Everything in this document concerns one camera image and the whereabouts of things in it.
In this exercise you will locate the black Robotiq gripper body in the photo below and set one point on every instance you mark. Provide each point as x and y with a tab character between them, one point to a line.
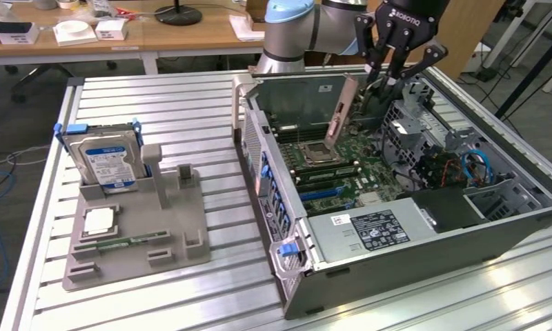
407	24

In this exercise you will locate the graphics card with metal bracket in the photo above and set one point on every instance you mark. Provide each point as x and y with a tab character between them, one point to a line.
343	103

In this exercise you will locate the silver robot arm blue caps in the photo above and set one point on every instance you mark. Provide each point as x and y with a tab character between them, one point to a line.
303	27

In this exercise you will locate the wooden cabinet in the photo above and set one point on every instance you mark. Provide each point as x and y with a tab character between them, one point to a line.
460	34

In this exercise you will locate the black slanted pole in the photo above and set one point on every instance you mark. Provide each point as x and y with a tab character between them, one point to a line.
534	78

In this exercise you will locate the brown cardboard box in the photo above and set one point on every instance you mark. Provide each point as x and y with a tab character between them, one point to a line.
256	10

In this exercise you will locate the perforated metal disk bay cage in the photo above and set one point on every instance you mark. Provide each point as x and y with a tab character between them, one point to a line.
404	138

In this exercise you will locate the white paper booklet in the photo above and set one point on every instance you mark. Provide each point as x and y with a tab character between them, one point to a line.
244	29

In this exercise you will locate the green motherboard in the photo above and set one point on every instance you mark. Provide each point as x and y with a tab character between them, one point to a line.
372	165

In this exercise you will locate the metal CPU socket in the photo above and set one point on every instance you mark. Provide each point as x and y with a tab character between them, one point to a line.
318	155

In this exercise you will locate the installed green RAM stick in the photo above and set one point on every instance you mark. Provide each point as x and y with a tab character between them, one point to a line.
327	174

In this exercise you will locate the black lamp base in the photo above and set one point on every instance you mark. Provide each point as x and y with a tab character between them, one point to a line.
179	16

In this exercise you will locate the small metal disk bay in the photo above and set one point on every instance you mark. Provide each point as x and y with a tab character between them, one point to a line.
511	196

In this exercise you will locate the black plastic shroud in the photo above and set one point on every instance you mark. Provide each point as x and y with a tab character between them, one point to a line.
446	210

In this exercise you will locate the blue expansion slot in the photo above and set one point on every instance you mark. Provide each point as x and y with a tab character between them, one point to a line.
322	194

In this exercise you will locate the plain white box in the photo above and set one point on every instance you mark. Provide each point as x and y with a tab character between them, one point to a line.
112	31

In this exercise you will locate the grey power supply unit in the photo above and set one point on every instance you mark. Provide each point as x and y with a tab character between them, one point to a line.
336	241

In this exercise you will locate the white tape roll holder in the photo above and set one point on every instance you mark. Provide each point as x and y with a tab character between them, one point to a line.
76	34

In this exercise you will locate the blue case latch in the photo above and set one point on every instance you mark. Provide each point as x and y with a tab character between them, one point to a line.
287	250

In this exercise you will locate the grey open PC case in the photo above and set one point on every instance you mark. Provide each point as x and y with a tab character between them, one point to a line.
395	276

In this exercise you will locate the hard disk in blue carrier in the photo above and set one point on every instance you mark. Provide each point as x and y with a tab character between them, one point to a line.
103	162

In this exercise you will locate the grey cup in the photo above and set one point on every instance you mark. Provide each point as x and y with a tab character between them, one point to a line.
45	3

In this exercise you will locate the black chair base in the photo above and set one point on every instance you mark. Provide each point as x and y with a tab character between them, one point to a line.
32	77

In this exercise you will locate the white box with black lid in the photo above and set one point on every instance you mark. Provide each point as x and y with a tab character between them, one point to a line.
16	36

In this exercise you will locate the grey printed parts rack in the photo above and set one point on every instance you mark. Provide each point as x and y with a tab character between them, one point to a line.
134	241

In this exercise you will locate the silver CPU chip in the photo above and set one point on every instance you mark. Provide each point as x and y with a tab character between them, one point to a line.
98	220

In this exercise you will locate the loose green RAM stick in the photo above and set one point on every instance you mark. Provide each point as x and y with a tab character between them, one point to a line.
115	245

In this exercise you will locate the white table frame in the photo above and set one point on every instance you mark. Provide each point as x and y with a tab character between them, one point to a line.
498	48

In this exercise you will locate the wooden desk with white frame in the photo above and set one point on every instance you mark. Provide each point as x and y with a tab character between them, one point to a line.
188	34

